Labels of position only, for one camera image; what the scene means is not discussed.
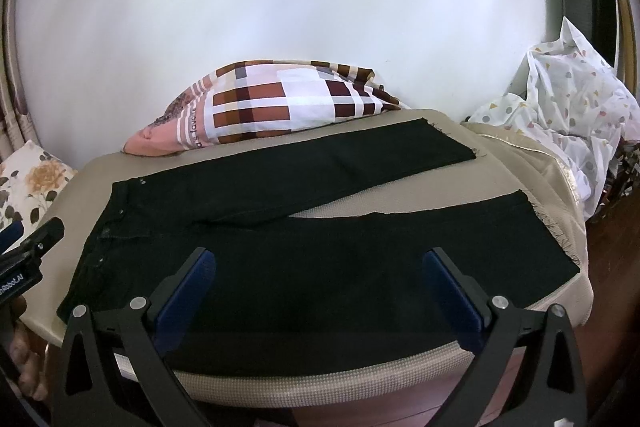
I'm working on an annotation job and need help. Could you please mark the black pants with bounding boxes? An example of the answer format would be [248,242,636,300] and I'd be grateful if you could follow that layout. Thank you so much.
[56,119,578,377]

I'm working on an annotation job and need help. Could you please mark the person's left hand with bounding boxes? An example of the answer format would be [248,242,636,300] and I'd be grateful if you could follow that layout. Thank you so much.
[1,296,49,402]

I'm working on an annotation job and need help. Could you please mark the floral white pillow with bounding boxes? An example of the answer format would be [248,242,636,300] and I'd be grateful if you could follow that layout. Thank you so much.
[1,141,76,235]

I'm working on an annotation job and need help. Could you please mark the beige curtain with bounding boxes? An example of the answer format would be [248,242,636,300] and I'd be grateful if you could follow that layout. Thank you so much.
[0,0,39,160]

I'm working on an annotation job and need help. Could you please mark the beige mattress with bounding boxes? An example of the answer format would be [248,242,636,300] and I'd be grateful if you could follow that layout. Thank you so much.
[24,110,593,407]

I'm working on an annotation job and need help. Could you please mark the white patterned bedsheet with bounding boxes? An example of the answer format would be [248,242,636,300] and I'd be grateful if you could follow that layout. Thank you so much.
[469,18,639,219]

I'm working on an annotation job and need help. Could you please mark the pink plaid pillow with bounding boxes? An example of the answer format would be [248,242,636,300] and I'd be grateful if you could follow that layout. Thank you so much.
[124,60,405,157]

